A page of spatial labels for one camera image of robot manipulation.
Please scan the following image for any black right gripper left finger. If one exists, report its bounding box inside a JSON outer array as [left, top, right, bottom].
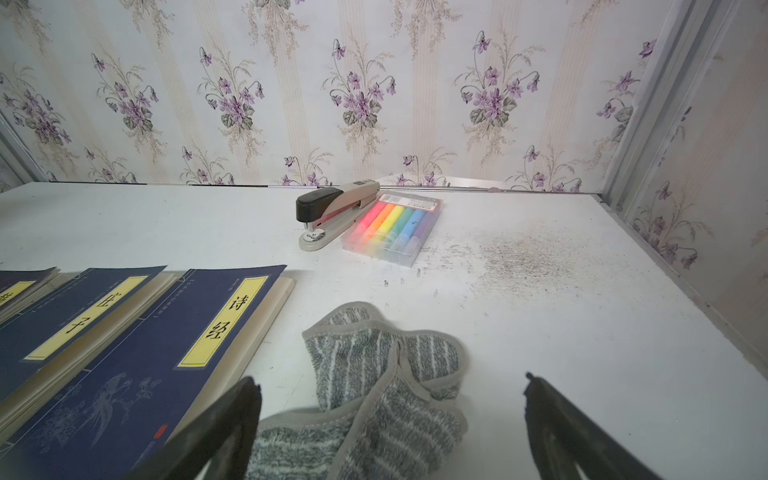
[[126, 377, 262, 479]]

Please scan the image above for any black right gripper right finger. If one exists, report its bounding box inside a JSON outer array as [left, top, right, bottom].
[[524, 372, 659, 479]]

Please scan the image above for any grey striped cleaning cloth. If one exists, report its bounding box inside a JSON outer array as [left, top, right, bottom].
[[245, 302, 468, 479]]

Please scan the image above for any blue book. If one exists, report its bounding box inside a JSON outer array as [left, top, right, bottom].
[[1, 267, 59, 323], [1, 265, 295, 479], [1, 266, 180, 443]]

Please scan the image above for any grey black stapler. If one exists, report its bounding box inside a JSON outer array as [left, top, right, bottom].
[[295, 180, 381, 252]]

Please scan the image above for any clear box of highlighters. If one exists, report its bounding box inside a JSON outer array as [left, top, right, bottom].
[[342, 192, 443, 267]]

